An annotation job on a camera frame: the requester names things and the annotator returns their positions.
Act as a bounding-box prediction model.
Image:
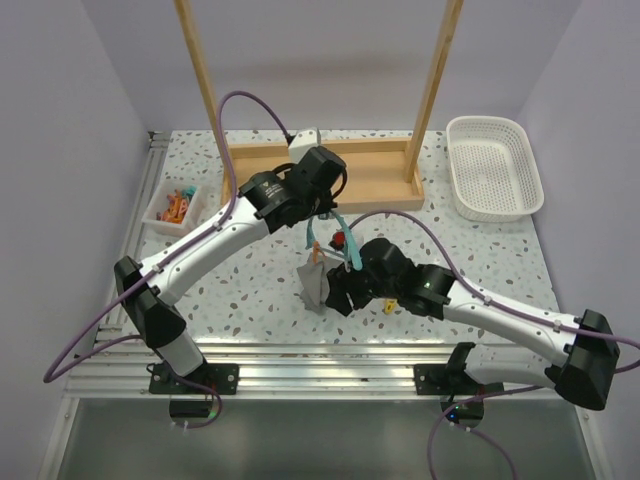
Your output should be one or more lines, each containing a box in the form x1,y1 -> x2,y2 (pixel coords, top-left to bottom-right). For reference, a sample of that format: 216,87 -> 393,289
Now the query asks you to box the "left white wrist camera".
287,127 -> 321,164

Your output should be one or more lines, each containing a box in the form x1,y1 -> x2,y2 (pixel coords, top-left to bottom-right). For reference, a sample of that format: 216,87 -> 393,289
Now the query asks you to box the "teal clothes hanger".
306,210 -> 363,271

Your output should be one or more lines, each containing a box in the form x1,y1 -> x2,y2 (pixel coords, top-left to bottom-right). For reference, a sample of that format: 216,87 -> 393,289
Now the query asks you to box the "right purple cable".
352,209 -> 640,480

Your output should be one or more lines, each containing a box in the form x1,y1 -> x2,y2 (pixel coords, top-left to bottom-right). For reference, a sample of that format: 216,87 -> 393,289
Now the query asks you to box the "aluminium mounting rail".
64,342 -> 596,401

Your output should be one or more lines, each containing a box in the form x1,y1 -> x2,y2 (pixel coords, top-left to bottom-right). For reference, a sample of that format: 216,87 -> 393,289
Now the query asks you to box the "white plastic basket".
446,115 -> 545,223

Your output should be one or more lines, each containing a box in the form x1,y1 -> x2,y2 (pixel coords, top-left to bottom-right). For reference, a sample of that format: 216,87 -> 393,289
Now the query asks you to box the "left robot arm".
114,146 -> 346,393

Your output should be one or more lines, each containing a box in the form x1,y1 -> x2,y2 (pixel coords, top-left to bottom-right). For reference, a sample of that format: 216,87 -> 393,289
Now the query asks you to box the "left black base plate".
147,362 -> 240,395

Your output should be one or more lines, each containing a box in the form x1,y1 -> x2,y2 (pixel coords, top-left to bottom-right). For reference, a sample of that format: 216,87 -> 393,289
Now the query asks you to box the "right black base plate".
413,364 -> 504,397

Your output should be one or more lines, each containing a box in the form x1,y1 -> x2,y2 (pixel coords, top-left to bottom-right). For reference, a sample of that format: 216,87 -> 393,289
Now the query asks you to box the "purple cable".
352,209 -> 640,480
43,90 -> 294,385

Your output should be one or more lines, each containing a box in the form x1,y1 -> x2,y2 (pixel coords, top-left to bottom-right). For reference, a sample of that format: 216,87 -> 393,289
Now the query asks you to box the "wooden hanging rack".
174,1 -> 463,217

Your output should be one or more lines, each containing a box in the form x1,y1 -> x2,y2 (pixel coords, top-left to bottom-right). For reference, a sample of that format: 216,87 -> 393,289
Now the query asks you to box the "grey underwear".
296,254 -> 334,314

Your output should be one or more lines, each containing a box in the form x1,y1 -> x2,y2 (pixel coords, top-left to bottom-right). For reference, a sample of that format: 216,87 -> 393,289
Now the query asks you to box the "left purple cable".
43,90 -> 294,385

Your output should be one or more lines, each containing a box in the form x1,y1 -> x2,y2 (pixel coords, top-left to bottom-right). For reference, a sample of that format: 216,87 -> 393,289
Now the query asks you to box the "orange clothespin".
311,240 -> 326,265

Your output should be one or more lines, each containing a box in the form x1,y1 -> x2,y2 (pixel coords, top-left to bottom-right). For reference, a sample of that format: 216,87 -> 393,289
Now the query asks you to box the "yellow clothespin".
383,299 -> 398,315

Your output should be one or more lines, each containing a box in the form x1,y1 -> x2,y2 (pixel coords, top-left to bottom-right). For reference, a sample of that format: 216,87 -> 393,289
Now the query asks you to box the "white clothespin box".
142,179 -> 207,237

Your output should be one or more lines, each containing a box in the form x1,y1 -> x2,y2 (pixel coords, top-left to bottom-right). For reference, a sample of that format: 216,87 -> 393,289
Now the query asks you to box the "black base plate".
147,362 -> 240,395
413,364 -> 504,397

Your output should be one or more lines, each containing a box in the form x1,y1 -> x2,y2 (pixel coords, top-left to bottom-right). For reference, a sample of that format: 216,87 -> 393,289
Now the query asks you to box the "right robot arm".
325,238 -> 620,411

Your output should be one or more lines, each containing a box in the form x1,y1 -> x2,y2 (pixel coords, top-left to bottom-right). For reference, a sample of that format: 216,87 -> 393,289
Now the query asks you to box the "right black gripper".
326,254 -> 400,316

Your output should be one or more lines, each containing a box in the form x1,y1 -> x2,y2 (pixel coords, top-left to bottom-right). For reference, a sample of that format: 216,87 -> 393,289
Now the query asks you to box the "pile of clothespins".
156,186 -> 196,224

